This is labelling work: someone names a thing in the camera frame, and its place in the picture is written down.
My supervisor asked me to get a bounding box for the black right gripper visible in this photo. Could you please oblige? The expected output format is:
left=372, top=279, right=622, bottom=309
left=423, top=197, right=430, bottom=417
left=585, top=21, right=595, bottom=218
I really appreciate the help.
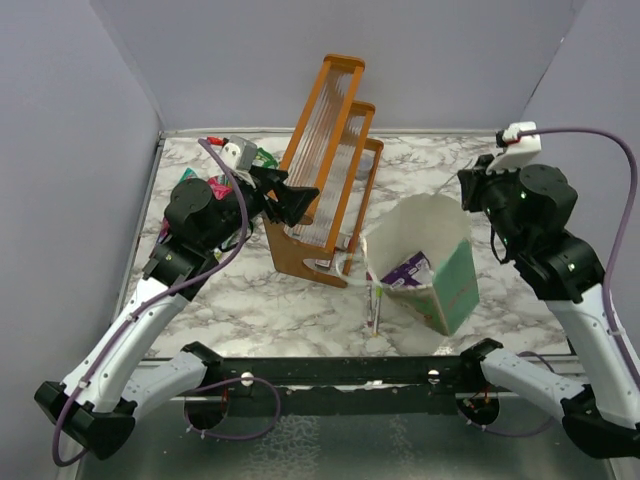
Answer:
left=461, top=152, right=528, bottom=254

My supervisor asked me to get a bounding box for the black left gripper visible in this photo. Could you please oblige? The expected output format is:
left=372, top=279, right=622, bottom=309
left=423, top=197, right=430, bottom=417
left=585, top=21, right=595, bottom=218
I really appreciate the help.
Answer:
left=203, top=164, right=318, bottom=253

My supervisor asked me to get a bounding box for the green apple tea packet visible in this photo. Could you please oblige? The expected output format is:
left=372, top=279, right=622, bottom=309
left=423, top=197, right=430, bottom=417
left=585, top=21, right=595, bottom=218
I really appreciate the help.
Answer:
left=253, top=147, right=279, bottom=169

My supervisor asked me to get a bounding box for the green patterned paper bag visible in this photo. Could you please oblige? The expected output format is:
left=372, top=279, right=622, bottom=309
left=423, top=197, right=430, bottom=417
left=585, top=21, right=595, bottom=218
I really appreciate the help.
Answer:
left=349, top=194, right=479, bottom=337

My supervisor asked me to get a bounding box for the purple white snack packet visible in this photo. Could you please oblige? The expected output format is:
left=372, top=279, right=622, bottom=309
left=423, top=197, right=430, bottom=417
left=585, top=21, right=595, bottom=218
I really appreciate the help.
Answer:
left=381, top=251, right=434, bottom=288

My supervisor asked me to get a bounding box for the red snack packet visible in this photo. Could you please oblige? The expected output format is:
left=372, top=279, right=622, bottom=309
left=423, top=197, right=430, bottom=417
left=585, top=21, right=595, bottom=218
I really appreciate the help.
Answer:
left=207, top=175, right=233, bottom=200

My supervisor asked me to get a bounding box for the teal snack packet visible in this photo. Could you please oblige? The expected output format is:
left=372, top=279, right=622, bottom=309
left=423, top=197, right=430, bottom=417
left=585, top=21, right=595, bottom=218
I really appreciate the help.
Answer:
left=180, top=168, right=198, bottom=181

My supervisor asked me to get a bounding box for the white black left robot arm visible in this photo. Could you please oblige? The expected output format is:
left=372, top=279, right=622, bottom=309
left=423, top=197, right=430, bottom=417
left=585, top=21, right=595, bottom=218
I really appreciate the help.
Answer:
left=34, top=167, right=319, bottom=460

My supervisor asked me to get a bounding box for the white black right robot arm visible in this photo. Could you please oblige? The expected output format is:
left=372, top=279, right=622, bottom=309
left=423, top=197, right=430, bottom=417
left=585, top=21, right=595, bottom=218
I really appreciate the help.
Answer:
left=457, top=154, right=639, bottom=459

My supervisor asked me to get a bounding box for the orange wooden tiered rack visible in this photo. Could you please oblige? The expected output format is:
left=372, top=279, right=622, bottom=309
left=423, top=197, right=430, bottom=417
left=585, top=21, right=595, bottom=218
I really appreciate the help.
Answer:
left=264, top=54, right=384, bottom=288

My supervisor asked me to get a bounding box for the red white small box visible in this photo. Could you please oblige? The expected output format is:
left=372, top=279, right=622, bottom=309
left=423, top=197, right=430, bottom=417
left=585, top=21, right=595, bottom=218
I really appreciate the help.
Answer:
left=314, top=257, right=333, bottom=270

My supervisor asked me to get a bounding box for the green capped marker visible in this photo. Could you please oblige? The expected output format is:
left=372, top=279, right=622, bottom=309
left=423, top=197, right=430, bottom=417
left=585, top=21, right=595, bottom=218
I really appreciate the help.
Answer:
left=370, top=287, right=383, bottom=336

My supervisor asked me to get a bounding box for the purple capped marker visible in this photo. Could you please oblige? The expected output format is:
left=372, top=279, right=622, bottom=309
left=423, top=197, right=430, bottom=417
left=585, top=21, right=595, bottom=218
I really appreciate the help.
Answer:
left=365, top=283, right=373, bottom=328

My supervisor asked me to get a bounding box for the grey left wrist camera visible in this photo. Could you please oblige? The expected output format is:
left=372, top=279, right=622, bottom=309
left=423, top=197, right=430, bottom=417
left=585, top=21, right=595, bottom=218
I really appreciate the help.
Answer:
left=206, top=135, right=258, bottom=174

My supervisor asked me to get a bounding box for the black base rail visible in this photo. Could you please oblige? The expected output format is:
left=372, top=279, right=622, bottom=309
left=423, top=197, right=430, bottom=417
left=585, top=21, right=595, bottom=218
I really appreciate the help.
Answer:
left=182, top=342, right=488, bottom=418

